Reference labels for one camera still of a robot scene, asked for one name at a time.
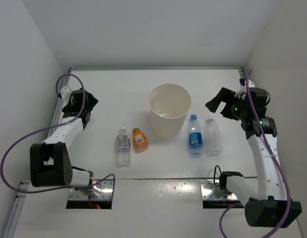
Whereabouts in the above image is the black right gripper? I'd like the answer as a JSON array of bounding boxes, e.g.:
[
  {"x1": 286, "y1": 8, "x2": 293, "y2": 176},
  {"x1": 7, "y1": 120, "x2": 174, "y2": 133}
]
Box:
[{"x1": 205, "y1": 87, "x2": 249, "y2": 121}]

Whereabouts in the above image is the clear bottle blue label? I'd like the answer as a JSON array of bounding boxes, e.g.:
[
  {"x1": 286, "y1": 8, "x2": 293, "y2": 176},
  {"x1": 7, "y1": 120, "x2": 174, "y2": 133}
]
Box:
[{"x1": 188, "y1": 114, "x2": 204, "y2": 158}]

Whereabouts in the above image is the clear unlabelled plastic bottle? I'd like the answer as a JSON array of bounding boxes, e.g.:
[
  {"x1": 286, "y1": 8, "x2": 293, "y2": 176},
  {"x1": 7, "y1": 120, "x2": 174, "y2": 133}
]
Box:
[{"x1": 205, "y1": 118, "x2": 223, "y2": 157}]

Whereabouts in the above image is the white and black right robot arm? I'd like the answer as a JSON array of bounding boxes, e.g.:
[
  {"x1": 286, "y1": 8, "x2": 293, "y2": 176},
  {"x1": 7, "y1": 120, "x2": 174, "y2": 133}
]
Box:
[{"x1": 205, "y1": 83, "x2": 302, "y2": 228}]

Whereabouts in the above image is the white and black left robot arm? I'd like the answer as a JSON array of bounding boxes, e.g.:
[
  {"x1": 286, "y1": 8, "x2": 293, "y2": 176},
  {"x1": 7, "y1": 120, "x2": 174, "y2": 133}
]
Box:
[{"x1": 30, "y1": 86, "x2": 98, "y2": 187}]

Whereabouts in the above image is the cream plastic bin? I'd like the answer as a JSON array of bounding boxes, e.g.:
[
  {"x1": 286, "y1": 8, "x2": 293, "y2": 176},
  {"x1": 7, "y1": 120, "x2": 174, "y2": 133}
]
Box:
[{"x1": 148, "y1": 84, "x2": 191, "y2": 139}]

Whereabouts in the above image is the clear bottle white label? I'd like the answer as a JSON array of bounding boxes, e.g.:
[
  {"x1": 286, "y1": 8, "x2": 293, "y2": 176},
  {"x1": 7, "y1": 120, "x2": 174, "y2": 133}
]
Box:
[{"x1": 116, "y1": 127, "x2": 131, "y2": 167}]

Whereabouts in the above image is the orange plastic bottle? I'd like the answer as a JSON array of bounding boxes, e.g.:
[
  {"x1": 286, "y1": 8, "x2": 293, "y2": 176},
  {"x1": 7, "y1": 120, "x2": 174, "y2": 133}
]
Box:
[{"x1": 132, "y1": 128, "x2": 149, "y2": 152}]

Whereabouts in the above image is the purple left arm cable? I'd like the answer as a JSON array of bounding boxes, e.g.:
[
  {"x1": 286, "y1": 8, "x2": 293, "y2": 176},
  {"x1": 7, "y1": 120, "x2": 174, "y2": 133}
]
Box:
[{"x1": 0, "y1": 73, "x2": 116, "y2": 194}]

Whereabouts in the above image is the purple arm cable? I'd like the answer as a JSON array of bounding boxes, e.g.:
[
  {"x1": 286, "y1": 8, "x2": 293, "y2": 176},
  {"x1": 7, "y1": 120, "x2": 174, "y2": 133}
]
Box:
[
  {"x1": 219, "y1": 69, "x2": 293, "y2": 238},
  {"x1": 0, "y1": 73, "x2": 116, "y2": 194}
]

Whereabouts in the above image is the black right base cable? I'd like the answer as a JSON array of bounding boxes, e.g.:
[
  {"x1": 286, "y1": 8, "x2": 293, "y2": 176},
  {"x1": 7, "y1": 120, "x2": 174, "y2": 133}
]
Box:
[{"x1": 213, "y1": 165, "x2": 225, "y2": 189}]

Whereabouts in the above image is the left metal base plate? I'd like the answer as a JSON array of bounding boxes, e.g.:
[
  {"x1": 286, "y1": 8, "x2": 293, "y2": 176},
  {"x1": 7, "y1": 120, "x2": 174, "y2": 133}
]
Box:
[{"x1": 68, "y1": 179, "x2": 114, "y2": 201}]

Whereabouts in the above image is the metal base plate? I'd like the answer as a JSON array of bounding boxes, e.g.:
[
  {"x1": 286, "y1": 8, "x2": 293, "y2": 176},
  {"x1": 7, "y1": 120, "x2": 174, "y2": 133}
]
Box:
[
  {"x1": 68, "y1": 179, "x2": 114, "y2": 201},
  {"x1": 200, "y1": 179, "x2": 238, "y2": 201}
]

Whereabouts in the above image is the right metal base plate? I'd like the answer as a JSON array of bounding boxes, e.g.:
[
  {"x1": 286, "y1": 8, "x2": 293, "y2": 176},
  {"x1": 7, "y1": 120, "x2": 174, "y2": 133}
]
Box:
[{"x1": 200, "y1": 179, "x2": 238, "y2": 201}]

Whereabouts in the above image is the left aluminium frame rail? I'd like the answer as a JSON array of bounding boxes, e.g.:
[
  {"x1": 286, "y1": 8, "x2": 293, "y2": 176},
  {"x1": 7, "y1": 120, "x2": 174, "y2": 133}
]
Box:
[{"x1": 1, "y1": 68, "x2": 71, "y2": 238}]

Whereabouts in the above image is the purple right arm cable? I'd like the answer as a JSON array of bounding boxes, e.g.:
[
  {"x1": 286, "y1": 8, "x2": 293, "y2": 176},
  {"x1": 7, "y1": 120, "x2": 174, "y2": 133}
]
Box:
[{"x1": 219, "y1": 69, "x2": 293, "y2": 238}]

